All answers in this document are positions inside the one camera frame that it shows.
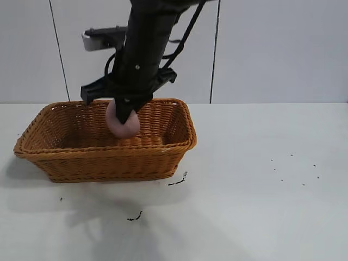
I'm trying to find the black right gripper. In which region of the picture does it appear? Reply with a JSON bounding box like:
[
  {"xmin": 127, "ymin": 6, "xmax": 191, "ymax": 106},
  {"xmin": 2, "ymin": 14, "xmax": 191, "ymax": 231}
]
[{"xmin": 80, "ymin": 51, "xmax": 178, "ymax": 126}]

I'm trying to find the pink peach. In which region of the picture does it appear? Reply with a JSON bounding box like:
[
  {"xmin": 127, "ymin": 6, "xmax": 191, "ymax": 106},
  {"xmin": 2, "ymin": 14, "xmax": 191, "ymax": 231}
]
[{"xmin": 105, "ymin": 100, "xmax": 140, "ymax": 140}]

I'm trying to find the brown woven wicker basket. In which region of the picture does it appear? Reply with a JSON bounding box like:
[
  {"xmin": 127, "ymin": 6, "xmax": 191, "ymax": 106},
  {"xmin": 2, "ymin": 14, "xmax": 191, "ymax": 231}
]
[{"xmin": 13, "ymin": 98, "xmax": 198, "ymax": 184}]

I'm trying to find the thin black camera cable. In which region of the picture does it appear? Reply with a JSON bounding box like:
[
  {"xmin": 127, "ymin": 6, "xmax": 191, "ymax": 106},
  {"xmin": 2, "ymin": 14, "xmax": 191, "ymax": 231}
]
[{"xmin": 103, "ymin": 52, "xmax": 118, "ymax": 78}]

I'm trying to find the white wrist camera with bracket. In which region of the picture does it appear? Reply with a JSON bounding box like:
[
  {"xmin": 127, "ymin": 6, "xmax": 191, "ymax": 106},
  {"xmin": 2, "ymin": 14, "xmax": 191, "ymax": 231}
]
[{"xmin": 81, "ymin": 26, "xmax": 129, "ymax": 52}]

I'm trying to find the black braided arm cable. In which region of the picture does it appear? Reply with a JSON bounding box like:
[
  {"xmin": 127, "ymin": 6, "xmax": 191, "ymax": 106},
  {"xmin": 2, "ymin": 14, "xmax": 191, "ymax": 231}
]
[{"xmin": 159, "ymin": 0, "xmax": 207, "ymax": 70}]

